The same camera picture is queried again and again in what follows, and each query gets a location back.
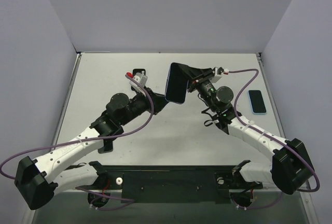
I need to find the black phone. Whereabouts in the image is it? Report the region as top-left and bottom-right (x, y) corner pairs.
(98, 138), (115, 154)

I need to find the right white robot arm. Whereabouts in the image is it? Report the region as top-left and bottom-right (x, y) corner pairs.
(178, 64), (318, 194)

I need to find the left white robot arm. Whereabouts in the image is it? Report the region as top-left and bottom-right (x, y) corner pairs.
(15, 88), (167, 210)

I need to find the phone in blue case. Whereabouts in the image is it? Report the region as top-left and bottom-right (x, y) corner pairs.
(248, 90), (267, 115)

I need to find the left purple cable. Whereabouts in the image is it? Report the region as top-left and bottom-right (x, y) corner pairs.
(0, 75), (156, 211)

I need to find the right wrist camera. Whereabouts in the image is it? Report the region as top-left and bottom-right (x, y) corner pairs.
(210, 67), (229, 83)

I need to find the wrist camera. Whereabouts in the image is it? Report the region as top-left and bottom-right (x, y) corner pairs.
(126, 72), (148, 94)
(210, 67), (229, 83)

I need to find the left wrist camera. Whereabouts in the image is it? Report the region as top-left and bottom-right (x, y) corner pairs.
(126, 72), (148, 94)

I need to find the aluminium rail frame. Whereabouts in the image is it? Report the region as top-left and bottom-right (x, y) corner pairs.
(23, 53), (309, 223)

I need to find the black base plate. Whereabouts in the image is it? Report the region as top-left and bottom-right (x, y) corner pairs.
(83, 165), (262, 204)

